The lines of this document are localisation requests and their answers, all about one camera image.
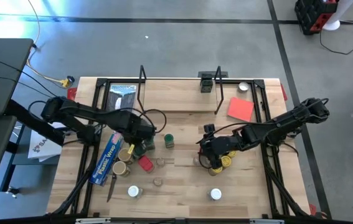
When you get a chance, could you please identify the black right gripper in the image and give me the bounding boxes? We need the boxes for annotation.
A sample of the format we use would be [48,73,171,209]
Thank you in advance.
[200,133,242,170]

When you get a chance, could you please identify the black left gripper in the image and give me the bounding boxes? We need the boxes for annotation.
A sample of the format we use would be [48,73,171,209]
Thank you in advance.
[121,111,157,146]

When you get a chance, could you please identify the white lid spice jar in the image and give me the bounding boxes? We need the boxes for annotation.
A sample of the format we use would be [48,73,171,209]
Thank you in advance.
[207,187,223,201]
[127,185,143,199]

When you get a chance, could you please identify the red lid smoked paprika tin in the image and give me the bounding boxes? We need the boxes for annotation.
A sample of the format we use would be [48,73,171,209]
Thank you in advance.
[138,154,155,174]

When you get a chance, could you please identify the Yellowstone waterfall book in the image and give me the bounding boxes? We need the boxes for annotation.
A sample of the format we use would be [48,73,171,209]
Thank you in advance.
[105,83,138,113]

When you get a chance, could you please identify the blue plastic wrap box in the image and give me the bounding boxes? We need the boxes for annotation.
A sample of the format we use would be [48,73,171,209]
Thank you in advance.
[88,131,125,187]

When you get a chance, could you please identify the red square paper pad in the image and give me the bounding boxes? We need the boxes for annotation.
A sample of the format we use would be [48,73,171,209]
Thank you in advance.
[227,96,255,123]

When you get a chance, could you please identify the dark grey mounting plate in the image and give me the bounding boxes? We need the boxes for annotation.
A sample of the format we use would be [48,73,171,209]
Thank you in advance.
[197,70,228,78]

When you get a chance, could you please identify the white paper bag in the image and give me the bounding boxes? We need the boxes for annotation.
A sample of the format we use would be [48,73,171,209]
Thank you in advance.
[27,129,64,163]

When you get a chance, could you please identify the metal caster wheel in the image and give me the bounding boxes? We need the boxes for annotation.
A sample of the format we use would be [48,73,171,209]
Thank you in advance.
[6,185,21,199]

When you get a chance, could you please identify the dark grey desk top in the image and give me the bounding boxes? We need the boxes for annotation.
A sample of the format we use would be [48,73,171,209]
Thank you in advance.
[0,37,34,116]

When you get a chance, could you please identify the black and red crate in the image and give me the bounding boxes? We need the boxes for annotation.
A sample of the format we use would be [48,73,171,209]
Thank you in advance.
[294,0,339,35]

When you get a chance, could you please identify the white stand base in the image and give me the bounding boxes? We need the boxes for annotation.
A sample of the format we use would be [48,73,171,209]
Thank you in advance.
[321,0,353,32]

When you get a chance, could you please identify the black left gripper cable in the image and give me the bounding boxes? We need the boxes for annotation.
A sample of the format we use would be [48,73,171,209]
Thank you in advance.
[138,108,167,134]

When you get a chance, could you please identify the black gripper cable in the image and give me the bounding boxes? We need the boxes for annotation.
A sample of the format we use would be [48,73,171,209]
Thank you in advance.
[138,108,167,134]
[196,122,278,170]

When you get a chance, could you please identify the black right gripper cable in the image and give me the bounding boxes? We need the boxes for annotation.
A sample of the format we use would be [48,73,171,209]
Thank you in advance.
[196,122,278,170]

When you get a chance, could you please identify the wooden shelf black wire legs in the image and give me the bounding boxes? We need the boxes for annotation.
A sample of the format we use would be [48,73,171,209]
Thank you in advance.
[137,64,225,115]

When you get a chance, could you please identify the black aluminium rig frame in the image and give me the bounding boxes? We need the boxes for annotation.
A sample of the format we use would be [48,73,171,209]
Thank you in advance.
[50,77,309,218]

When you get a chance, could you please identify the black handle kitchen knife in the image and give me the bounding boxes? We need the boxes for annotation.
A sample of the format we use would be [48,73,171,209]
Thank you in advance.
[106,173,118,203]

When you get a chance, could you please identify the yellow black cable plug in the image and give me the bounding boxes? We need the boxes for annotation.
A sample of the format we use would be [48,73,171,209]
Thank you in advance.
[60,75,75,88]

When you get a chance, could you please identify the yellow floor cable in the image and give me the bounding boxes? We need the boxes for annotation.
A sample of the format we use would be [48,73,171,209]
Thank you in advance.
[26,0,68,86]

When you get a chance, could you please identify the black floor cable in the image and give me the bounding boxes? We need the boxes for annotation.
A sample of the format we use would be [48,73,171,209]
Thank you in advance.
[319,29,353,56]

